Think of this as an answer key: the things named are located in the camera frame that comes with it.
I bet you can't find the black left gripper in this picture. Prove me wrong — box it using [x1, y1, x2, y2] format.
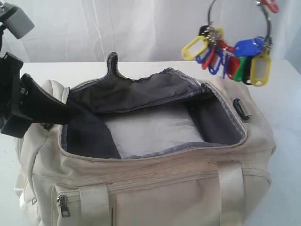
[0, 52, 79, 138]

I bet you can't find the cream duffel bag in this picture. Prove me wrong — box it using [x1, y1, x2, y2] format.
[15, 52, 276, 226]

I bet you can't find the colourful key tag bunch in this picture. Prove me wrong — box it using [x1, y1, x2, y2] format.
[181, 0, 279, 87]

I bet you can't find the white backdrop curtain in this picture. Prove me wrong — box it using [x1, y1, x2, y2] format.
[0, 0, 301, 63]

